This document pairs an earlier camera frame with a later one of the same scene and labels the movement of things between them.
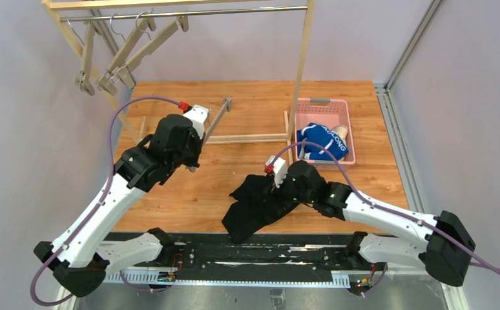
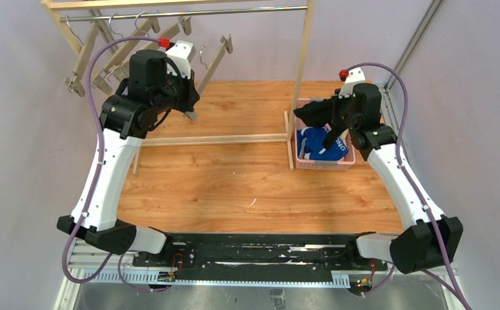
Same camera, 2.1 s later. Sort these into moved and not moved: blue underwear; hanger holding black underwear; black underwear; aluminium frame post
Moved: black underwear; hanger holding black underwear
Not moved: blue underwear; aluminium frame post
